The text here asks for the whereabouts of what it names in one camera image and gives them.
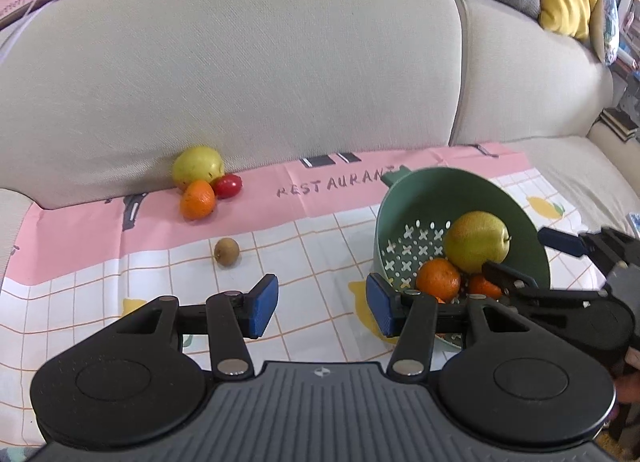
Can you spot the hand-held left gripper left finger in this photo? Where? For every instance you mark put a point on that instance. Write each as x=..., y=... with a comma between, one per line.
x=265, y=304

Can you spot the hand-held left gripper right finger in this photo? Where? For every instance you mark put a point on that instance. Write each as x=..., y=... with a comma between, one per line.
x=380, y=304

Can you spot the stack of books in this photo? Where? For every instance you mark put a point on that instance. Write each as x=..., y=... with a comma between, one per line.
x=620, y=124

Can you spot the large green pear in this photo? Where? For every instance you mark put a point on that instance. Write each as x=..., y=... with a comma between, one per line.
x=475, y=244

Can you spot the pile of magazines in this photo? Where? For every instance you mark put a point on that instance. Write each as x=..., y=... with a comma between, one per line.
x=627, y=37

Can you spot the green colander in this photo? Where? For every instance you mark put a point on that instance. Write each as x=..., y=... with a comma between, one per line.
x=415, y=202

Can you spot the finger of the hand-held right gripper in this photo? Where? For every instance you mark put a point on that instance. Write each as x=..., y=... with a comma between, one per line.
x=505, y=276
x=560, y=241

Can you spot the small yellow pear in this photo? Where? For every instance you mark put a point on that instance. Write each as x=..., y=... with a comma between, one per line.
x=196, y=165

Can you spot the pink checked printed cloth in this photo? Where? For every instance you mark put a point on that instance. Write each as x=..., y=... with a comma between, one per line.
x=325, y=252

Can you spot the person's right hand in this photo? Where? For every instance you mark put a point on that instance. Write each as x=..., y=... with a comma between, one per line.
x=629, y=384

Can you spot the pale patterned cushion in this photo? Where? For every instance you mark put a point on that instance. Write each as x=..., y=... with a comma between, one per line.
x=607, y=22

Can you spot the orange mandarin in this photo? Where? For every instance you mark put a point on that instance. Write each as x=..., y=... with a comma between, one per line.
x=438, y=280
x=198, y=200
x=483, y=287

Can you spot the red cherry tomato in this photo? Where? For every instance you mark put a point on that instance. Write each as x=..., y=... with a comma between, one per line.
x=228, y=186

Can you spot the beige fabric sofa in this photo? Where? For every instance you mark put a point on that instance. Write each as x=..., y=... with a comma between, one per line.
x=250, y=67

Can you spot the teal pink patterned blanket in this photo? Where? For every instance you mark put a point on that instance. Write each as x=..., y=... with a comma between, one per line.
x=15, y=454

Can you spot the brown kiwi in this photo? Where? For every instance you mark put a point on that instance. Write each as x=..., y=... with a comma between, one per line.
x=226, y=252

